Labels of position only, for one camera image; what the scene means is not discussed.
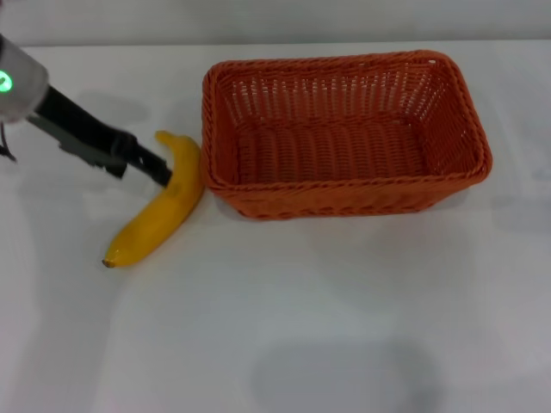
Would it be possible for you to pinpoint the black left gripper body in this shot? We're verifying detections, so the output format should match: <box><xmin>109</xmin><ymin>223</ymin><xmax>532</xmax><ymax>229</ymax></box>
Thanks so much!
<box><xmin>32</xmin><ymin>84</ymin><xmax>131</xmax><ymax>152</ymax></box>

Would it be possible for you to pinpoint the yellow banana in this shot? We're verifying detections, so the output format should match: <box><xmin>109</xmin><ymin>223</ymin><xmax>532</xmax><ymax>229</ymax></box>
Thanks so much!
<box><xmin>102</xmin><ymin>131</ymin><xmax>206</xmax><ymax>270</ymax></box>

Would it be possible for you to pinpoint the orange woven plastic basket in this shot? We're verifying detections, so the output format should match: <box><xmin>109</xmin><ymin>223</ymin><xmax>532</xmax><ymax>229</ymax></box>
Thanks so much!
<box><xmin>201</xmin><ymin>49</ymin><xmax>494</xmax><ymax>220</ymax></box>

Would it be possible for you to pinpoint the thin black cable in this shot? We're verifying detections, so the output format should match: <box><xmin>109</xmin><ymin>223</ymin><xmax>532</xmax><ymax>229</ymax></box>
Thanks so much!
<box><xmin>0</xmin><ymin>122</ymin><xmax>18</xmax><ymax>163</ymax></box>

